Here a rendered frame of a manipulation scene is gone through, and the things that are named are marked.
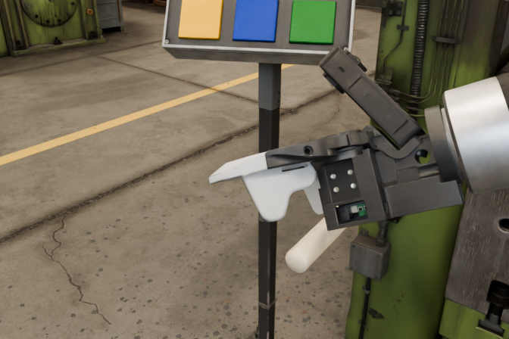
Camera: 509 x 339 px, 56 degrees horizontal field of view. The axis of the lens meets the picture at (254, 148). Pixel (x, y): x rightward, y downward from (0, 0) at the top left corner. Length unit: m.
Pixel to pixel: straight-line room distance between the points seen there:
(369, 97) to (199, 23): 0.51
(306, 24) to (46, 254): 1.51
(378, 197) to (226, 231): 1.65
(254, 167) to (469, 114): 0.18
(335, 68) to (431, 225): 0.85
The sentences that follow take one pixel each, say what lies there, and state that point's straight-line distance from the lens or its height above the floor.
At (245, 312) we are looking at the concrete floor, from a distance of 1.68.
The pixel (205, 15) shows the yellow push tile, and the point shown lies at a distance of 0.90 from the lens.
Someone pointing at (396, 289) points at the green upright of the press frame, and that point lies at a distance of 1.40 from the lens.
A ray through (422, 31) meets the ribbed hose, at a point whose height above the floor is 0.96.
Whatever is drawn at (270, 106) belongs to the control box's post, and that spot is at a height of 0.81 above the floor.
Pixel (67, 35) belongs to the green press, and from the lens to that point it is 5.40.
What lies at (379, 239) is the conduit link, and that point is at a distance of 1.29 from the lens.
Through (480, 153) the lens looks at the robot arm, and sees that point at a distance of 0.40.
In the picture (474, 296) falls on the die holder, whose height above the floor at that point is 0.50.
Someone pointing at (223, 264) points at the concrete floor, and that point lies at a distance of 1.87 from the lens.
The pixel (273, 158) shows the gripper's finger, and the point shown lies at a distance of 0.41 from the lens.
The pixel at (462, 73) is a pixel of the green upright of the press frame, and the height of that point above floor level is 0.88.
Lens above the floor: 1.16
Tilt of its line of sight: 25 degrees down
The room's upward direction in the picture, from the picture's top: straight up
